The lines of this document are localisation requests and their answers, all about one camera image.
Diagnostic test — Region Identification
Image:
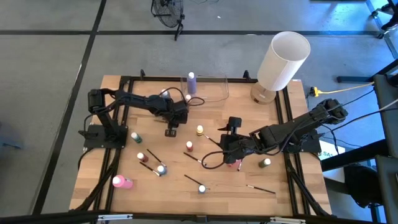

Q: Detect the black round stool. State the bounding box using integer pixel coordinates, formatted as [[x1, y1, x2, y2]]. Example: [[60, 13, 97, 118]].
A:
[[343, 164, 384, 208]]

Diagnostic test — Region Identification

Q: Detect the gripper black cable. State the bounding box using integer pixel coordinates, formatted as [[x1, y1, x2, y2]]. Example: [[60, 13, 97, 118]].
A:
[[201, 150, 228, 170], [167, 86, 206, 107]]

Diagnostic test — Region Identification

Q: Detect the olive green paint bottle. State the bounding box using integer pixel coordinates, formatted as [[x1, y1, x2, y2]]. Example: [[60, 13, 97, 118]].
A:
[[257, 157, 272, 169]]

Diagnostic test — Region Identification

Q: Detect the white printed box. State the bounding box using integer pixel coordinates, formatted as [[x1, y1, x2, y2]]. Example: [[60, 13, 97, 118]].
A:
[[318, 139, 346, 161]]

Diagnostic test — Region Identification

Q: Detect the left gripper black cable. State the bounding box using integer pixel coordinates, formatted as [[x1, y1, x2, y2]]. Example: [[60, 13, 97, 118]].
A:
[[167, 86, 206, 107]]

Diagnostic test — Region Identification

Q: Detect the large purple paint bottle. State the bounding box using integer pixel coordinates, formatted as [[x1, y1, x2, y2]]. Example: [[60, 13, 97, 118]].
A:
[[186, 72, 198, 95]]

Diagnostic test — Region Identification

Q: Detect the clear plastic bin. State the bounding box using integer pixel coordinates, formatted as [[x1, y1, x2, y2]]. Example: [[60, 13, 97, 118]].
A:
[[180, 73, 230, 103]]

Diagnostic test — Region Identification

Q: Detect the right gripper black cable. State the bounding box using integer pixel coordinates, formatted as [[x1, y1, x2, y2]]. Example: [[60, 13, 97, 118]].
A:
[[201, 150, 228, 170]]

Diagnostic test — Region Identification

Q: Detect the black aluminium table frame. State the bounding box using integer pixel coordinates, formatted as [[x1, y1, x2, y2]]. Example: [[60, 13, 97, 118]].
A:
[[73, 70, 333, 224]]

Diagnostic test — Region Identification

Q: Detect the silver frame bracket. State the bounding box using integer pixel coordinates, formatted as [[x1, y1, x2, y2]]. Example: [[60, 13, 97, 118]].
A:
[[269, 216, 307, 224], [97, 213, 134, 222]]

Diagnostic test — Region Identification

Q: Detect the yellow extension cord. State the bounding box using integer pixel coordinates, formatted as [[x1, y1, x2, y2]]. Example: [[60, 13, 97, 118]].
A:
[[309, 81, 376, 98]]

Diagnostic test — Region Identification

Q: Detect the black floor fan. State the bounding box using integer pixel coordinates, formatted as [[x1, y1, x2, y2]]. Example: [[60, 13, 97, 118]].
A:
[[150, 0, 187, 42]]

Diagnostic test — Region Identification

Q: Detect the dark grey side cart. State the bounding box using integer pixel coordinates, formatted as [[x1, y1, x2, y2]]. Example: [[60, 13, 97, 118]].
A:
[[372, 73, 398, 224]]

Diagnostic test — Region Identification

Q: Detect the table lamp white shade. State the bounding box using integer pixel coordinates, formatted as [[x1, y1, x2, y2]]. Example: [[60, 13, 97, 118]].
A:
[[250, 30, 312, 105]]

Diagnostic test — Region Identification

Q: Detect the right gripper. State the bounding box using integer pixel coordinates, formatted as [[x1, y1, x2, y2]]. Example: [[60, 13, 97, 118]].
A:
[[217, 117, 254, 165]]

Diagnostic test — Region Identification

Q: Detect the large pink paint bottle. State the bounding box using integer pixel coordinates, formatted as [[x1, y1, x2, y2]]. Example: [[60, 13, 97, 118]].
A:
[[111, 174, 134, 190]]

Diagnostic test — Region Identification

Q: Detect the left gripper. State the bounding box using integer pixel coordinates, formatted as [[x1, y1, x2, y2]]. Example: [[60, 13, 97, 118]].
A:
[[163, 101, 190, 138]]

